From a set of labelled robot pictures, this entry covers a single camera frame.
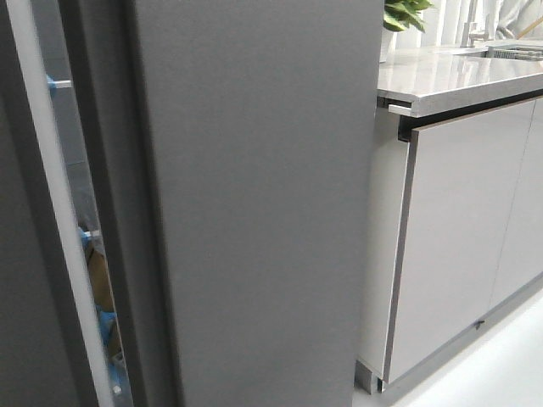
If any dark grey fridge door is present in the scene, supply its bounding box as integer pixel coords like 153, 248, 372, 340
1, 3, 98, 406
59, 1, 383, 406

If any brown cardboard box in fridge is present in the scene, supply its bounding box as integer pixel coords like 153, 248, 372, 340
84, 245, 122, 361

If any grey cabinet door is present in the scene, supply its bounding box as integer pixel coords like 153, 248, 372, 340
490, 99, 542, 309
385, 100, 536, 382

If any blue-capped item in fridge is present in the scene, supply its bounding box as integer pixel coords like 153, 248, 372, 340
95, 304, 120, 387

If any fridge interior shelf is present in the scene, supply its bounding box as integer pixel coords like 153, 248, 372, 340
46, 75, 72, 92

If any white cabinet side panel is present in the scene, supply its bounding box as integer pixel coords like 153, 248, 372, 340
358, 108, 409, 378

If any white plant pot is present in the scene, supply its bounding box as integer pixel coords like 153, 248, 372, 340
379, 28, 395, 64

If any grey stone countertop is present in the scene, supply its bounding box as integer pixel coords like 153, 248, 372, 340
377, 47, 542, 118

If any green potted plant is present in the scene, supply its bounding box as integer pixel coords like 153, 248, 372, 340
383, 0, 434, 33

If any silver kitchen faucet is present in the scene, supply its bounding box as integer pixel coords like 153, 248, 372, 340
460, 0, 495, 48

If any stainless steel sink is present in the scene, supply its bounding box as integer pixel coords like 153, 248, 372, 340
453, 44, 542, 62

